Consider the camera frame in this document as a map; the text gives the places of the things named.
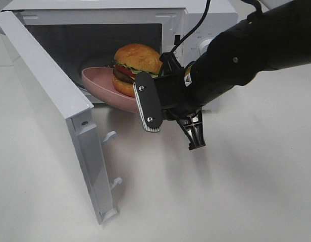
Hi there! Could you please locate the burger with lettuce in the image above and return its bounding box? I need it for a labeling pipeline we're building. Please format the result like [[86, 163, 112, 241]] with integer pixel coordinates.
[[112, 43, 162, 97]]

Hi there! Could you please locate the white adjacent table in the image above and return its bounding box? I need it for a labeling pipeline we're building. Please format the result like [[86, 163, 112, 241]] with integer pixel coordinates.
[[226, 0, 311, 63]]

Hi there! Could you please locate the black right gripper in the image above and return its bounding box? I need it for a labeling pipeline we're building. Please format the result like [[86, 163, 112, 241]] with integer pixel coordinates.
[[154, 52, 205, 150]]

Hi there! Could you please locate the white microwave oven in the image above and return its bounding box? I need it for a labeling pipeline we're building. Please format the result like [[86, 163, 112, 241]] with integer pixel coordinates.
[[4, 1, 238, 104]]

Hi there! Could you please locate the pink round plate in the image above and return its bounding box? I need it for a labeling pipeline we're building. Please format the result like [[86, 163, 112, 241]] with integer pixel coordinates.
[[81, 67, 138, 113]]

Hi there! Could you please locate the white power knob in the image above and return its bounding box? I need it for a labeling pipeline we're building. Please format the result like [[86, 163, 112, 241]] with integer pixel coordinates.
[[198, 39, 212, 56]]

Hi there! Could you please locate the white microwave door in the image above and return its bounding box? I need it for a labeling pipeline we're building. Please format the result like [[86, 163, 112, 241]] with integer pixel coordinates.
[[0, 11, 122, 223]]

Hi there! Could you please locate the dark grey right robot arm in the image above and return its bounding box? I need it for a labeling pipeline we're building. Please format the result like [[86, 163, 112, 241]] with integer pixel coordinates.
[[144, 1, 311, 149]]

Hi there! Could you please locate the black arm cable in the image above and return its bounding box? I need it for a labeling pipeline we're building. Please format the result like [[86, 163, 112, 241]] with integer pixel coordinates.
[[170, 0, 265, 55]]

